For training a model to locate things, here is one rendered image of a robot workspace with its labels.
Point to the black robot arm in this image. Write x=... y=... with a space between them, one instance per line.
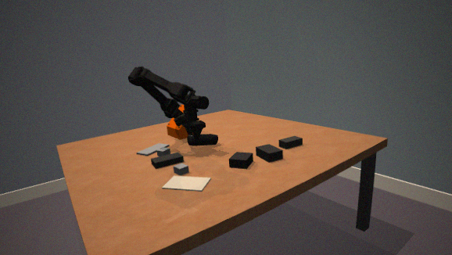
x=146 y=79

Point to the beige flat rectangular panel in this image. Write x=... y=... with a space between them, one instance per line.
x=186 y=183

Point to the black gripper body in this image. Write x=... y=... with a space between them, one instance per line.
x=195 y=123

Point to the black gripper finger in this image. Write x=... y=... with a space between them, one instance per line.
x=187 y=126
x=196 y=133

